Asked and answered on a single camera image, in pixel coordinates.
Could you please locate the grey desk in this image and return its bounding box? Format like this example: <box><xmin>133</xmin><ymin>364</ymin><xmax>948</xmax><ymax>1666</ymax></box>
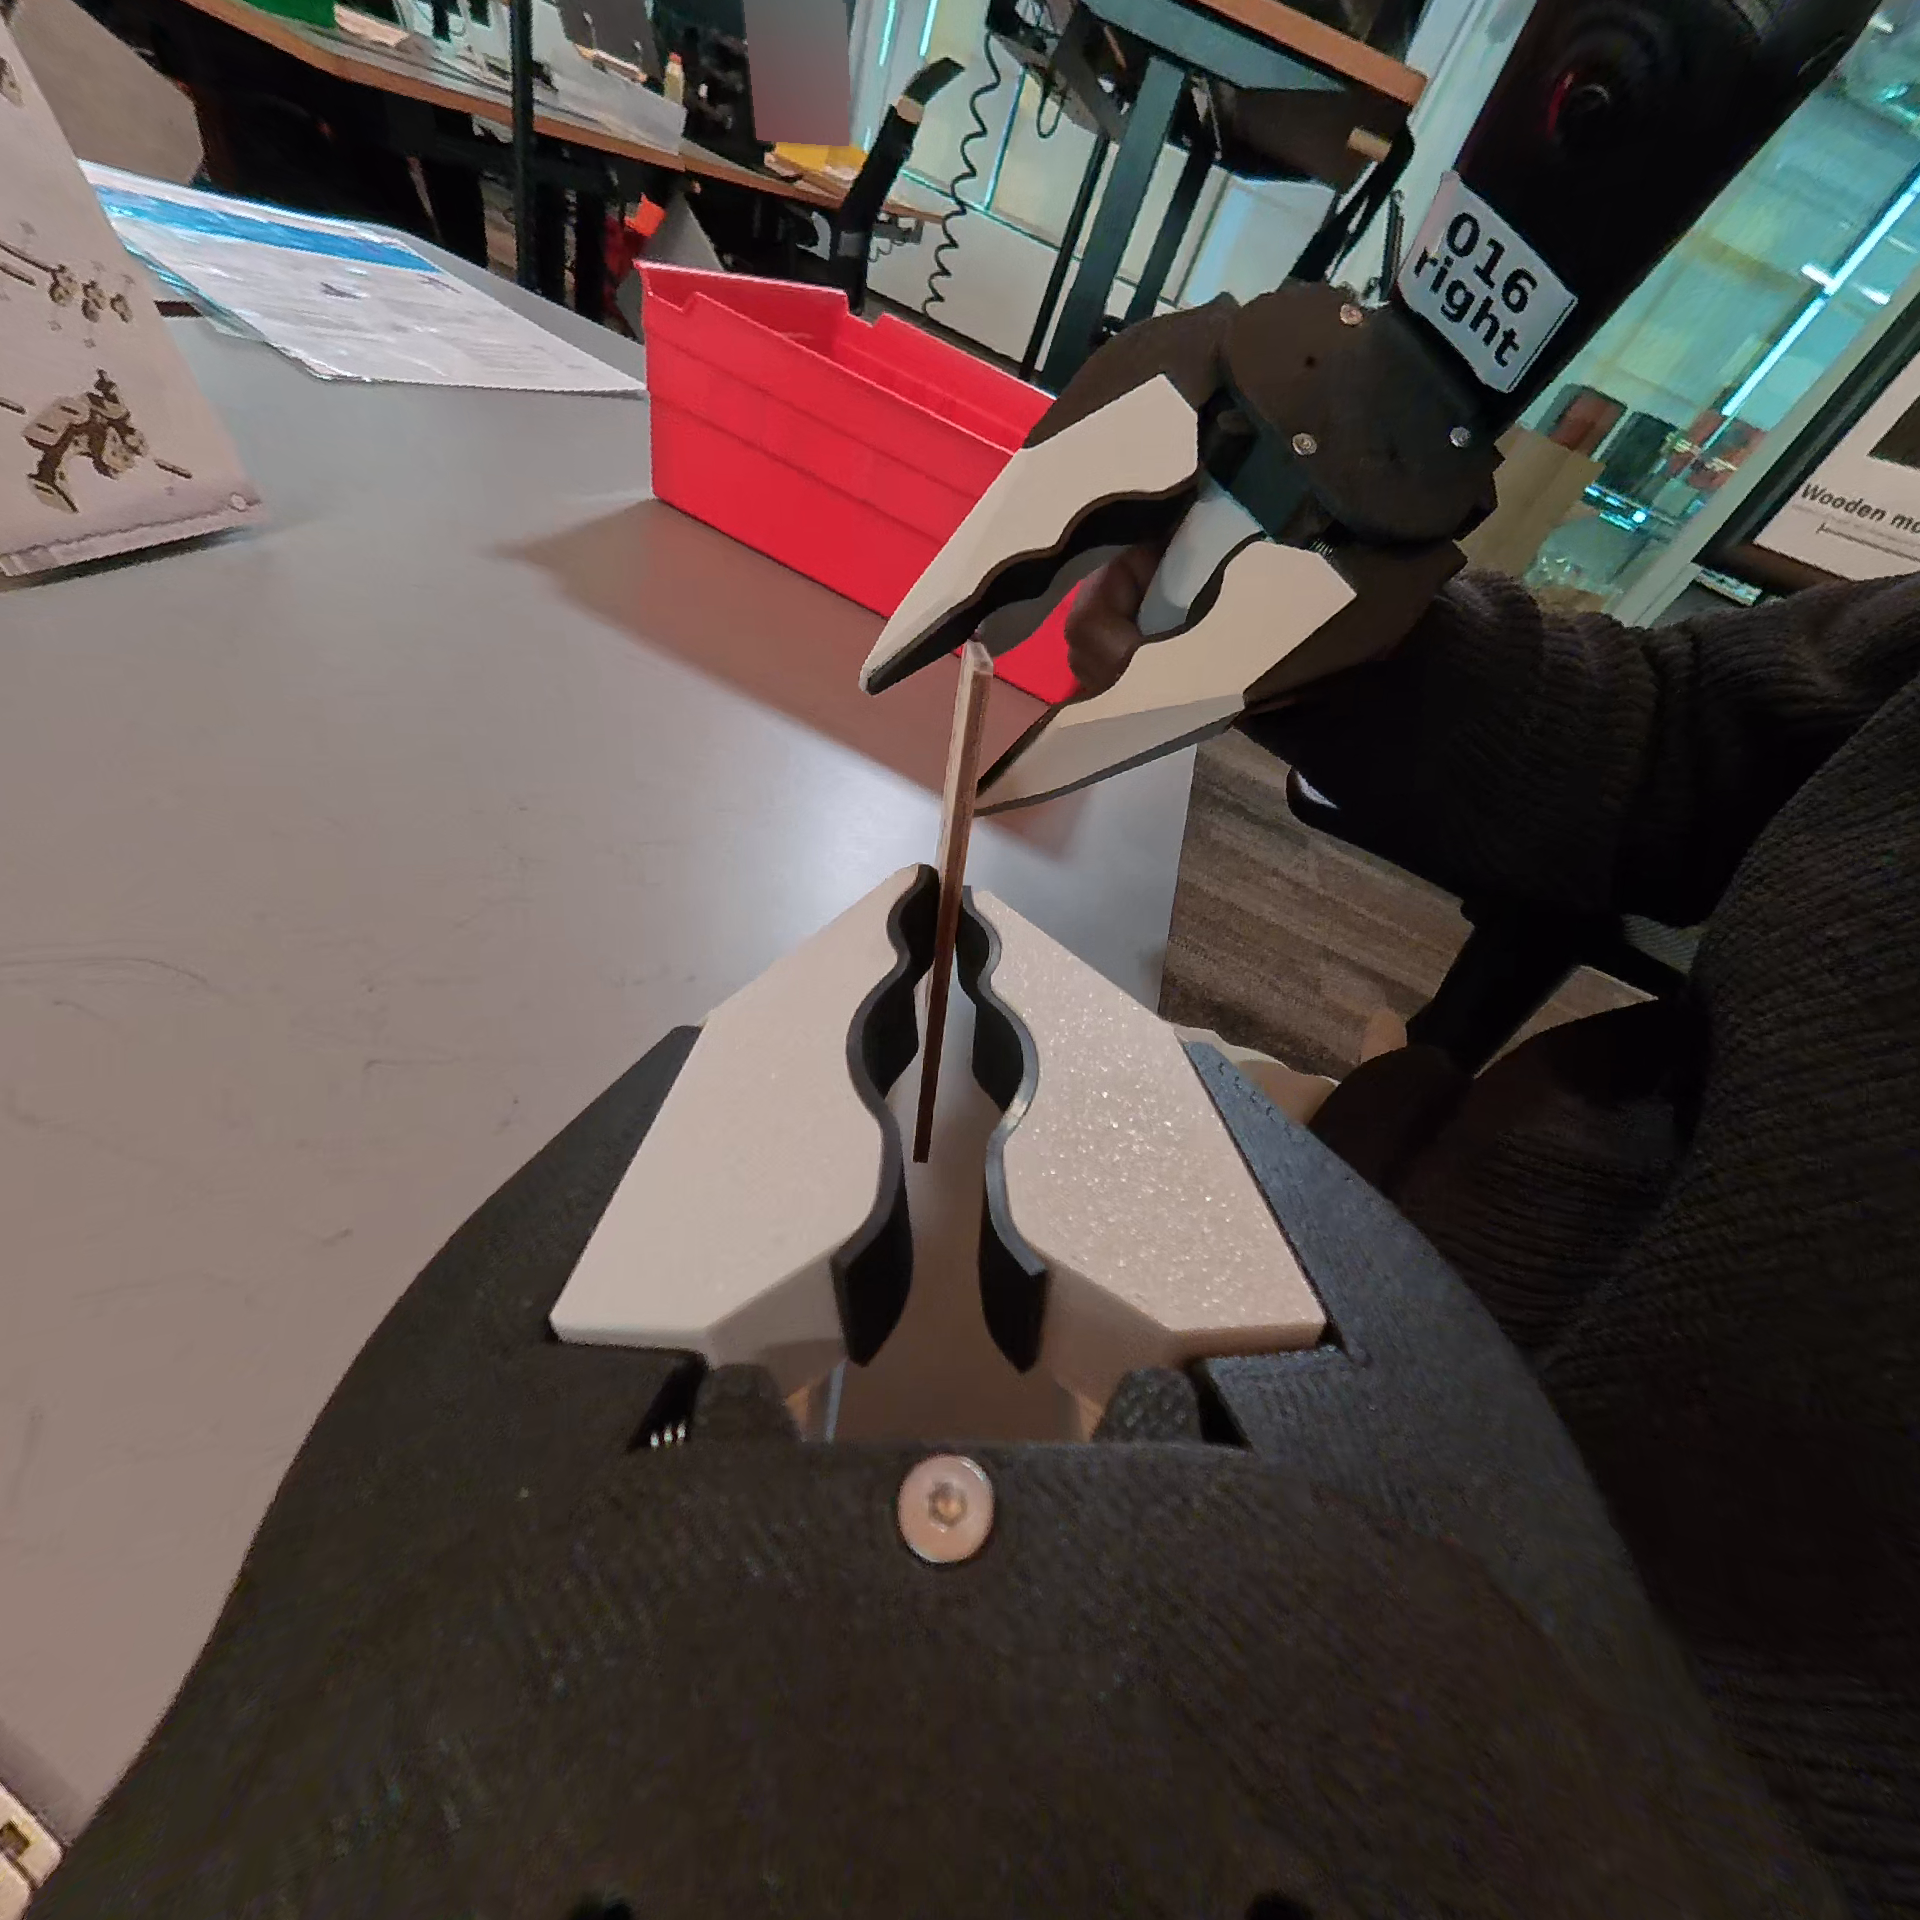
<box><xmin>0</xmin><ymin>159</ymin><xmax>1201</xmax><ymax>1847</ymax></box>

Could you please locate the person's black sweater torso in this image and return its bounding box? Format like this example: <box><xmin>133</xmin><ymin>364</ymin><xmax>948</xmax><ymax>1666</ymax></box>
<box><xmin>1319</xmin><ymin>720</ymin><xmax>1920</xmax><ymax>1920</ymax></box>

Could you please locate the red plastic bin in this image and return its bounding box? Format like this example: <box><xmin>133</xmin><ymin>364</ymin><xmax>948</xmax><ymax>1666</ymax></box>
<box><xmin>637</xmin><ymin>259</ymin><xmax>1081</xmax><ymax>705</ymax></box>

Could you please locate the person's right hand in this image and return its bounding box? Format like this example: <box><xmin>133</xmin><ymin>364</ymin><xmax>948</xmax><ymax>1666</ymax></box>
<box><xmin>1062</xmin><ymin>544</ymin><xmax>1167</xmax><ymax>682</ymax></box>

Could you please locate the printed instruction booklet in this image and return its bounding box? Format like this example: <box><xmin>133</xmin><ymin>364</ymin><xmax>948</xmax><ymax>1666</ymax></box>
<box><xmin>0</xmin><ymin>16</ymin><xmax>270</xmax><ymax>583</ymax></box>

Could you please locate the black coiled cable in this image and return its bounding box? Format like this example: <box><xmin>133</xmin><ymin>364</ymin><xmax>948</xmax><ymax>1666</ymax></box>
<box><xmin>912</xmin><ymin>29</ymin><xmax>993</xmax><ymax>309</ymax></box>

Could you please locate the person's right forearm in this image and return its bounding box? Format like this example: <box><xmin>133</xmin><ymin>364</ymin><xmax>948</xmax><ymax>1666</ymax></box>
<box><xmin>1237</xmin><ymin>568</ymin><xmax>1920</xmax><ymax>963</ymax></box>

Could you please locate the perforated wooden puzzle sheet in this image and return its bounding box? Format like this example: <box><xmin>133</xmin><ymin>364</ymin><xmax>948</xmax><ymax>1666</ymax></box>
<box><xmin>908</xmin><ymin>642</ymin><xmax>993</xmax><ymax>1168</ymax></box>

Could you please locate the blue and white paper sheet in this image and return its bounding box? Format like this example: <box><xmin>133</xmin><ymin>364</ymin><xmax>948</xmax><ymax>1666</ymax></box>
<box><xmin>82</xmin><ymin>162</ymin><xmax>649</xmax><ymax>400</ymax></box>

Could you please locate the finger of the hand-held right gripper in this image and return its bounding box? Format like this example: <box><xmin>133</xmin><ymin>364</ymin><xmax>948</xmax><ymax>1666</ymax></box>
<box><xmin>972</xmin><ymin>540</ymin><xmax>1361</xmax><ymax>819</ymax></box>
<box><xmin>862</xmin><ymin>373</ymin><xmax>1204</xmax><ymax>697</ymax></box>

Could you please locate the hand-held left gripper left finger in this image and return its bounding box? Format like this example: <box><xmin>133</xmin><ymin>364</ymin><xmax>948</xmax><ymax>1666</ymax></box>
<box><xmin>546</xmin><ymin>863</ymin><xmax>945</xmax><ymax>1375</ymax></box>

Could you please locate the wooden table with dark legs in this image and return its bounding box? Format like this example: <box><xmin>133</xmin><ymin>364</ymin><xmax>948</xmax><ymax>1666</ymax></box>
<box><xmin>1034</xmin><ymin>0</ymin><xmax>1430</xmax><ymax>394</ymax></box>

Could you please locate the wall poster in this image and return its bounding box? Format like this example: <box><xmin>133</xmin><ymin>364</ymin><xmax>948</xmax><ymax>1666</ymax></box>
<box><xmin>1746</xmin><ymin>376</ymin><xmax>1920</xmax><ymax>589</ymax></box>

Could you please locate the long wooden workbench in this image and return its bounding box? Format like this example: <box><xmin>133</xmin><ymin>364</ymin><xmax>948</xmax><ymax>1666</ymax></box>
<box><xmin>186</xmin><ymin>0</ymin><xmax>961</xmax><ymax>288</ymax></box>

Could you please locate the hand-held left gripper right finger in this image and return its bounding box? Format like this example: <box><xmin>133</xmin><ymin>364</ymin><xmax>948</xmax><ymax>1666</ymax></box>
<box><xmin>958</xmin><ymin>884</ymin><xmax>1332</xmax><ymax>1433</ymax></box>

